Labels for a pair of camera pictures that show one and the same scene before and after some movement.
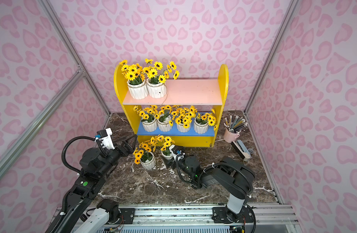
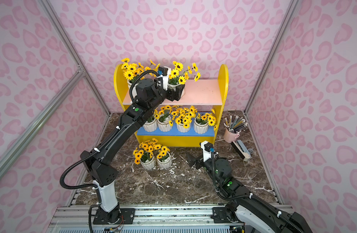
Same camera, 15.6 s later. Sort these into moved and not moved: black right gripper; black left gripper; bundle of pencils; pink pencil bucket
Moved: black right gripper; black left gripper
Not moved: pink pencil bucket; bundle of pencils
